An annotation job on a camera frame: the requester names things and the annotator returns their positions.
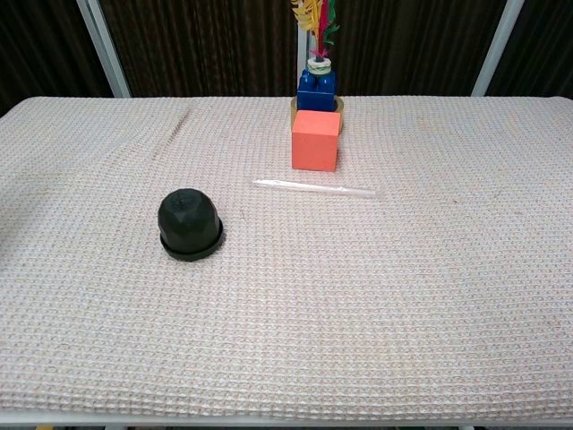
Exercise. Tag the upside-down black plastic cup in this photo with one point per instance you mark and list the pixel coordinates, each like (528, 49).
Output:
(188, 215)

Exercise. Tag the clear plastic straw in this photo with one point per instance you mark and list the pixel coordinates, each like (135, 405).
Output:
(313, 186)

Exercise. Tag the orange foam cube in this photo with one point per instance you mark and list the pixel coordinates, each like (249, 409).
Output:
(314, 143)

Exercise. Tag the beige waffle table cloth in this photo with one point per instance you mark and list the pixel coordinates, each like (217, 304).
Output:
(313, 291)

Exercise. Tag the tan tape roll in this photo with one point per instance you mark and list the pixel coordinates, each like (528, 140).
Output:
(341, 107)

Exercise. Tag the blue toy building brick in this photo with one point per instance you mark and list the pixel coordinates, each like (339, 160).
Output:
(315, 96)

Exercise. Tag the colourful feather shuttlecock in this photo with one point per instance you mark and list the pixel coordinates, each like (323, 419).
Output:
(318, 40)

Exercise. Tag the dark brown curtain panel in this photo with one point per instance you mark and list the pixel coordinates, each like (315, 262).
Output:
(546, 45)
(403, 45)
(40, 45)
(201, 45)

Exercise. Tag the white metal frame post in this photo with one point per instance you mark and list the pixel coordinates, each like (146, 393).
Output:
(103, 49)
(497, 49)

